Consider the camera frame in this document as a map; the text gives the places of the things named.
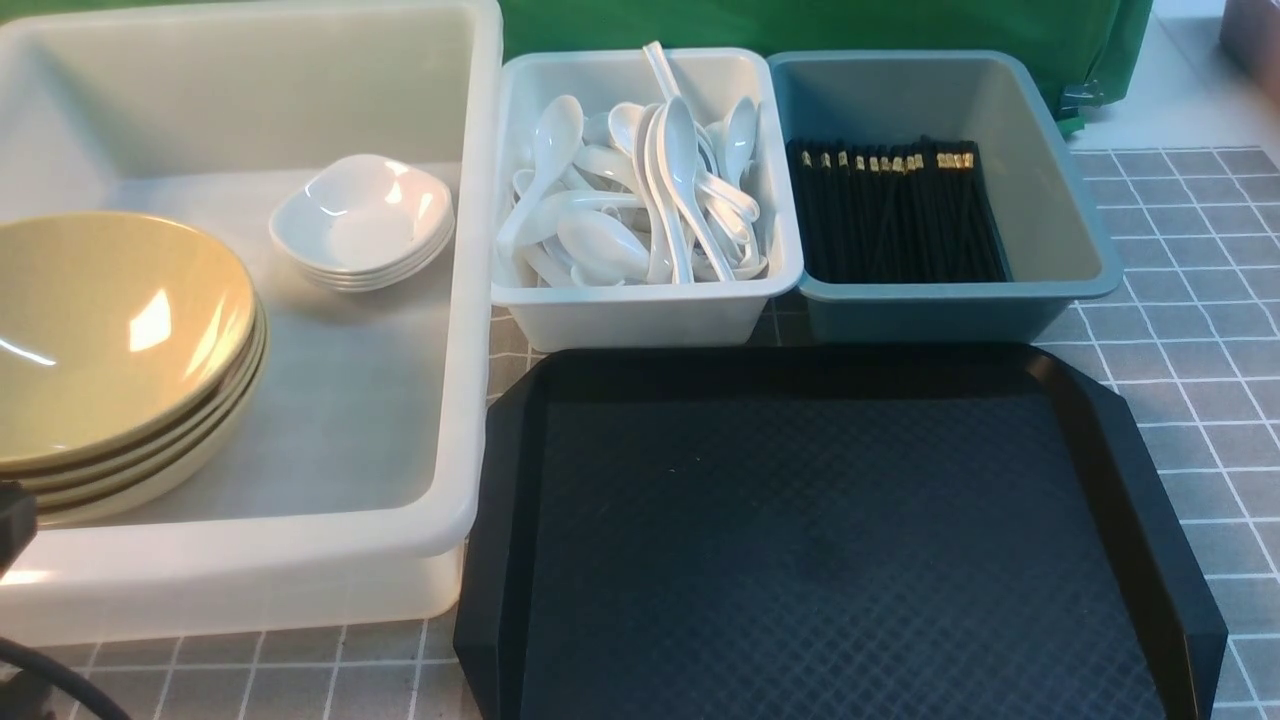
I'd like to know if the white square sauce dish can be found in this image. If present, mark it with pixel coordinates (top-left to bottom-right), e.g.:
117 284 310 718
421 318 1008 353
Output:
268 154 456 275

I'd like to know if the yellow-green noodle bowl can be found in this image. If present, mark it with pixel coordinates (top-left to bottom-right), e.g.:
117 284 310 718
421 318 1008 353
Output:
1 211 259 471

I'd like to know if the white soup spoon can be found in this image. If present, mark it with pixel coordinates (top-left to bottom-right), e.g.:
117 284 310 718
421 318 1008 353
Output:
657 95 736 282

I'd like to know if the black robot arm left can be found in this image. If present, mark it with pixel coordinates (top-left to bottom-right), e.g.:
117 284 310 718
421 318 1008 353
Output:
0 480 38 577

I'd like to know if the bottom stacked yellow-green bowl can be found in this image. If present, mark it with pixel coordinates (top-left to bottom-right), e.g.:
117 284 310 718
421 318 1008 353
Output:
38 348 269 528

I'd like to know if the stacked yellow-green bowl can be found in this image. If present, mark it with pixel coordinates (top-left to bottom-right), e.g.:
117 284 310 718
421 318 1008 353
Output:
38 320 270 527
1 299 268 492
38 348 269 528

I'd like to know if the top stacked yellow-green bowl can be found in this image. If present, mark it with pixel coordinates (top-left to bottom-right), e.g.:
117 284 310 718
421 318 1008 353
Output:
1 299 268 492

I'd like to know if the middle stacked yellow-green bowl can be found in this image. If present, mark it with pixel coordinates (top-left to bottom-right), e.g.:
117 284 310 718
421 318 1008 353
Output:
38 320 270 527

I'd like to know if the white spoon bin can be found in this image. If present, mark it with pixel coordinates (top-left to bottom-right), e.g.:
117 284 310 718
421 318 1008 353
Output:
489 49 804 354

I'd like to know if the pile of white spoons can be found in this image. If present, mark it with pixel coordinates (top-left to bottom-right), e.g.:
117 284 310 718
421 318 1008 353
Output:
495 47 773 288

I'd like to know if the black serving tray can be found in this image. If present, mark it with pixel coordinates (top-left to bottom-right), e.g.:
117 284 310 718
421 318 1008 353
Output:
453 345 1228 719

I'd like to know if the lower stacked white dish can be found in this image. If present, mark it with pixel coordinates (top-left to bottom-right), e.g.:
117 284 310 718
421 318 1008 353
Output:
294 231 454 293

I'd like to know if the stacked white dish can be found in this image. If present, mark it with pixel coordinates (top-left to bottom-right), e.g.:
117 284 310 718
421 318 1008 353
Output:
294 231 454 293
271 211 456 293

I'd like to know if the bundle of black chopsticks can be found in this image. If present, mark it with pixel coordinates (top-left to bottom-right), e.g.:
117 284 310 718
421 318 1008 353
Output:
786 135 1012 284

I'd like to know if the top stacked white dish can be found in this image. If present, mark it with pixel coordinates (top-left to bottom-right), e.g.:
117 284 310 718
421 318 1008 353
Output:
271 211 456 293

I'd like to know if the large white plastic tub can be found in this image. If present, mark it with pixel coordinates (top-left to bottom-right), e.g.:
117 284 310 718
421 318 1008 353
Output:
3 1 503 646

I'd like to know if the blue-grey chopstick bin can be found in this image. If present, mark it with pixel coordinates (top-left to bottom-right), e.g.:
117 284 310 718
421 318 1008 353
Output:
768 50 1123 343

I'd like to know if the green cloth backdrop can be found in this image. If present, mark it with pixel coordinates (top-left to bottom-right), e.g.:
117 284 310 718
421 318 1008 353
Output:
0 0 1155 136

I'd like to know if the grey checked tablecloth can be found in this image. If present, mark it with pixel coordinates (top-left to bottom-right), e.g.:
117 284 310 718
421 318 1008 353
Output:
44 147 1277 719

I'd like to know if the black cable left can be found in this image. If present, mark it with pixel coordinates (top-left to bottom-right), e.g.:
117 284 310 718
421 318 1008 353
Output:
0 635 131 720

